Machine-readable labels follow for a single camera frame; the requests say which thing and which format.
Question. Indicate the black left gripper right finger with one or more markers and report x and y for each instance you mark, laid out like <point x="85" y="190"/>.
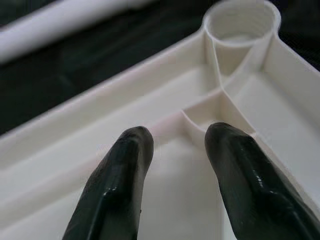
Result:
<point x="250" y="187"/>

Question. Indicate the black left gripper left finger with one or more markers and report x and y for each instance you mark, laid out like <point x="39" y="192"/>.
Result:
<point x="117" y="180"/>

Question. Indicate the white plastic table top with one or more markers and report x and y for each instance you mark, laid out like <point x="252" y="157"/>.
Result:
<point x="175" y="82"/>

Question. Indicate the white plastic table leg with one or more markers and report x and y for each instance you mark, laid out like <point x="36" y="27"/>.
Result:
<point x="50" y="27"/>

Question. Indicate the black table cloth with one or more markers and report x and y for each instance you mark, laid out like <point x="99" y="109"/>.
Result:
<point x="75" y="75"/>

